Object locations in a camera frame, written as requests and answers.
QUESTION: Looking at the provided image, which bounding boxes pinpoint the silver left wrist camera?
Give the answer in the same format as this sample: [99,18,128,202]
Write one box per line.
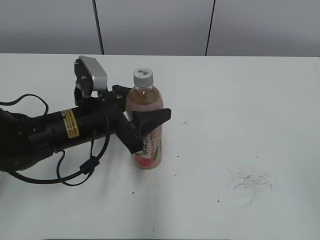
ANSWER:
[74,55,108,98]

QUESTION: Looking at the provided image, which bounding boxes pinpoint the white bottle cap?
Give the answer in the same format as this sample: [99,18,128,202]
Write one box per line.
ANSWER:
[133,67,154,88]

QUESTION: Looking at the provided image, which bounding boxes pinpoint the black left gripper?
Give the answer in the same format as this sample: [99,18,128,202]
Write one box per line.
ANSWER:
[79,84,172,155]

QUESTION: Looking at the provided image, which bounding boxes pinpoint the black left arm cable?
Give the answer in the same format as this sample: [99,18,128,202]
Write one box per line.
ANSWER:
[0,93,111,187]

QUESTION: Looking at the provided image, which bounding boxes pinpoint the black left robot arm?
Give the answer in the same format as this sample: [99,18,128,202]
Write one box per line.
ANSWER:
[0,85,171,172]

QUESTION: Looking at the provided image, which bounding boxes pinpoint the peach oolong tea bottle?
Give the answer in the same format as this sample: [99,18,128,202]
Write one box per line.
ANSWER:
[125,85,164,170]

